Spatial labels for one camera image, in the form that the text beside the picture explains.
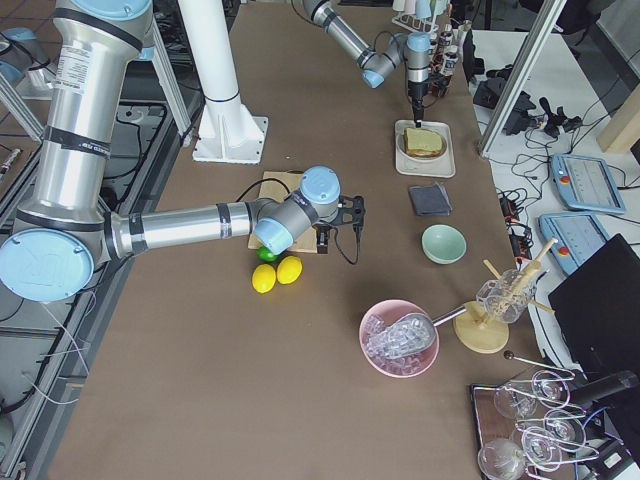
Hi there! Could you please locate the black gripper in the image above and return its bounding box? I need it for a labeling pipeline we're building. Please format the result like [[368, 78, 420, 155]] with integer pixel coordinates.
[[315, 195, 365, 254], [407, 69, 429, 128]]

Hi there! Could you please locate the bread slice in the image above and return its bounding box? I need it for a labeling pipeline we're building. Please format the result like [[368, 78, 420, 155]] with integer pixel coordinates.
[[406, 149, 445, 159], [403, 126, 447, 154]]

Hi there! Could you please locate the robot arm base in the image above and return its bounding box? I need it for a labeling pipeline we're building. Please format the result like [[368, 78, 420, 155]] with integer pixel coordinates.
[[1, 27, 57, 100]]

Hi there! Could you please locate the cream rabbit tray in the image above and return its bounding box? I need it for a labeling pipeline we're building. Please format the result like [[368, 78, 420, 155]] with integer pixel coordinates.
[[394, 120, 456, 178]]

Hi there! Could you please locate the black glass rack tray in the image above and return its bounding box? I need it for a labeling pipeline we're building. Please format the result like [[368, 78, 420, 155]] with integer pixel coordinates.
[[470, 367, 599, 479]]

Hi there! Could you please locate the yellow lemon upper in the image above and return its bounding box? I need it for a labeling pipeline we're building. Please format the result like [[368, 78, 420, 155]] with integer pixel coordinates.
[[276, 256, 303, 285]]

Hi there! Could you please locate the yellow lemon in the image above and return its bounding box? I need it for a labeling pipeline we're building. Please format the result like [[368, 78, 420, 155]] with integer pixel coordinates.
[[251, 264, 277, 294], [276, 256, 303, 285]]

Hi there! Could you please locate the green lime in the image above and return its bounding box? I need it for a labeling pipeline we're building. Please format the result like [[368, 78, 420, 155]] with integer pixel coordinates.
[[257, 248, 279, 263]]

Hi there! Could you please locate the tea bottle lower right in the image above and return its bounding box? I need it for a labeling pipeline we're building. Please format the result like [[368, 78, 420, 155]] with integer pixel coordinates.
[[439, 46, 459, 97]]

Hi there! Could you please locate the tea bottle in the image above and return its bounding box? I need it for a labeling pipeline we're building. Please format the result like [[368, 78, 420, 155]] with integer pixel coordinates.
[[437, 24, 454, 57], [439, 46, 459, 97]]

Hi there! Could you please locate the tea bottle lower left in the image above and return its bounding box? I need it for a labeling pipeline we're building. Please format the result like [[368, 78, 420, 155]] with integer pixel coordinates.
[[437, 24, 454, 57]]

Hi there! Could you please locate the wooden cutting board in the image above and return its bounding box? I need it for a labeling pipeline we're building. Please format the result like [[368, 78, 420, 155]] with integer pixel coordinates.
[[247, 171, 317, 254]]

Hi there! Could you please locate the yellow lemon lower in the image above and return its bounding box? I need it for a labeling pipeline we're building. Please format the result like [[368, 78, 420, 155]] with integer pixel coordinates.
[[251, 264, 277, 294]]

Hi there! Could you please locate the white rack with cups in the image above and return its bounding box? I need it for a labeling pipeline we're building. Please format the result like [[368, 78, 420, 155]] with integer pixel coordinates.
[[392, 0, 450, 33]]

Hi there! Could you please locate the grey folded cloth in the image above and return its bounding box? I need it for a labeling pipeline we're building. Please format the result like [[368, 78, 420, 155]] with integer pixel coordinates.
[[409, 182, 453, 216]]

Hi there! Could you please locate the green ceramic bowl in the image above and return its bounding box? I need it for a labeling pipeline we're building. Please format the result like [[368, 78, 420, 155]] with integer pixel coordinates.
[[421, 224, 467, 265]]

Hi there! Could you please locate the pink bowl of ice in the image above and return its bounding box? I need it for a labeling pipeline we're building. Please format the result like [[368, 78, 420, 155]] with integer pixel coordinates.
[[359, 299, 439, 378]]

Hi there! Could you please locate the wooden cup stand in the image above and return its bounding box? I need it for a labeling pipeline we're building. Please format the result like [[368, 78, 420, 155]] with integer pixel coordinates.
[[454, 238, 558, 354]]

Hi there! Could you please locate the blue teach pendant upper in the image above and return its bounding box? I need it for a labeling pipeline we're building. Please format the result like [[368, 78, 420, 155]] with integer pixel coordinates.
[[551, 154, 626, 214]]

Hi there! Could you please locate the blue teach pendant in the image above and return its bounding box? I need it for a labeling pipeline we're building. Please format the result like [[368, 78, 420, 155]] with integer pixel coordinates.
[[551, 154, 626, 214], [538, 212, 610, 275]]

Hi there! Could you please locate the clear glass mug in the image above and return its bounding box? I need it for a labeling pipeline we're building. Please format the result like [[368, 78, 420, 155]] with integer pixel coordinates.
[[476, 269, 537, 324]]

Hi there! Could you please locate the blue teach pendant lower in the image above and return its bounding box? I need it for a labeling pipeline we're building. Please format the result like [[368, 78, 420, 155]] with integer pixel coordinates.
[[538, 212, 610, 275]]

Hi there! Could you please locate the black laptop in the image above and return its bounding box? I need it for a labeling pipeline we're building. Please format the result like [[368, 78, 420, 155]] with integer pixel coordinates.
[[549, 234, 639, 375]]

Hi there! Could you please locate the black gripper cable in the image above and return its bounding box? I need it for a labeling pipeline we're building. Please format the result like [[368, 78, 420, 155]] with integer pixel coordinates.
[[374, 30, 409, 54], [333, 224, 362, 266]]

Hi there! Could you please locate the copper wire bottle rack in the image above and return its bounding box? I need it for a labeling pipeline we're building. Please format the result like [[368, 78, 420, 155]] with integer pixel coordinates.
[[428, 46, 452, 98]]

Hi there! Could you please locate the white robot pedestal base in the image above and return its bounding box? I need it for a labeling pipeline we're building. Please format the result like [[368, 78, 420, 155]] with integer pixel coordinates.
[[179, 0, 268, 165]]

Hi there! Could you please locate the aluminium frame post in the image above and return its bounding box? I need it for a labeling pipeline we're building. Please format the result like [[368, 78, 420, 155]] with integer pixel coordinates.
[[478, 1, 586, 158]]

